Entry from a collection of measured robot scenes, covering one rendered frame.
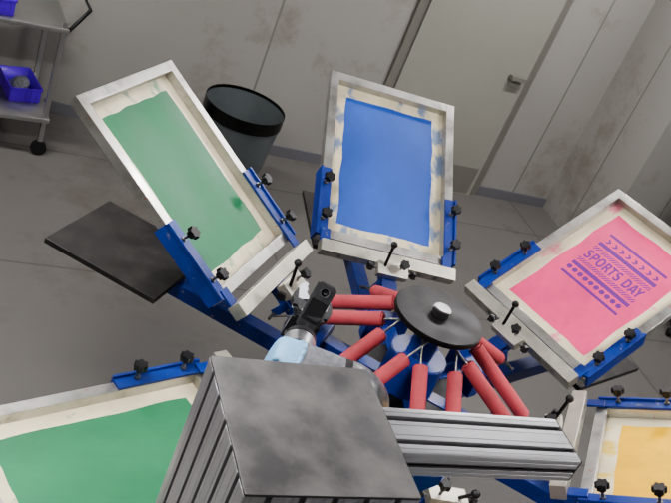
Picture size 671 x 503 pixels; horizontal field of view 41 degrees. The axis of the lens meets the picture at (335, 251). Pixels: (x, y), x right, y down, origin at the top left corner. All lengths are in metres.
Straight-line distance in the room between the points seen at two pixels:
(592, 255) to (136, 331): 2.19
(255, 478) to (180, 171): 2.13
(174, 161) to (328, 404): 1.99
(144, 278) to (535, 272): 1.57
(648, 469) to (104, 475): 1.67
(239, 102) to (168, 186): 2.88
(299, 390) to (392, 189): 2.54
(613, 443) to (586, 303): 0.70
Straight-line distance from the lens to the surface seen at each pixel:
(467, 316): 3.08
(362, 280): 3.77
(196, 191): 3.18
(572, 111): 7.46
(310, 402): 1.28
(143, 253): 3.40
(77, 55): 6.15
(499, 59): 6.86
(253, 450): 1.18
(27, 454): 2.57
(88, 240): 3.39
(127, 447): 2.65
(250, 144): 5.53
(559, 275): 3.79
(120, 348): 4.45
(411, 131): 3.97
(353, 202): 3.67
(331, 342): 3.18
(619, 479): 3.07
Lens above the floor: 2.83
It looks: 29 degrees down
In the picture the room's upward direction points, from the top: 23 degrees clockwise
